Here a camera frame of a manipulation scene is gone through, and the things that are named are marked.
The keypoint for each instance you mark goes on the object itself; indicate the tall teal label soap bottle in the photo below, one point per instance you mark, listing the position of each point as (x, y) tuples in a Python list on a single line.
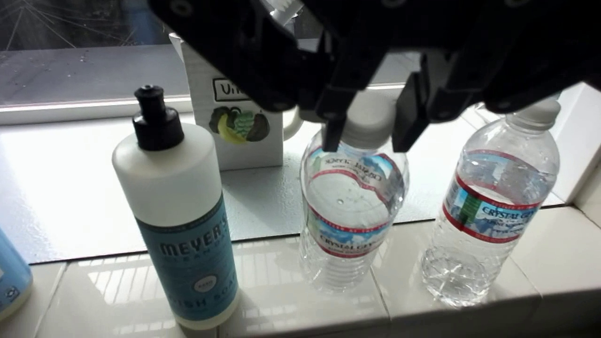
[(185, 245)]

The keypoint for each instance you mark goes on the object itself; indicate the clear plastic water bottle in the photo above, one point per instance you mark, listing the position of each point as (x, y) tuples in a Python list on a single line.
[(491, 207), (350, 213)]

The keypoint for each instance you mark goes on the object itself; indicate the white carton with green print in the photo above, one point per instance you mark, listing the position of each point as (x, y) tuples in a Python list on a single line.
[(247, 128)]

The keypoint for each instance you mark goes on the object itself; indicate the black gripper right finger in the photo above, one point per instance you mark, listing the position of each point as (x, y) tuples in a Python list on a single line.
[(410, 110)]

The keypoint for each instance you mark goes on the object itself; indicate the small blue pump soap bottle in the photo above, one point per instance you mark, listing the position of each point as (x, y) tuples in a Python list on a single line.
[(12, 275)]

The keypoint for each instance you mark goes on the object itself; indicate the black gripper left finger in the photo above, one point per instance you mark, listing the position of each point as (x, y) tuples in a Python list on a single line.
[(333, 106)]

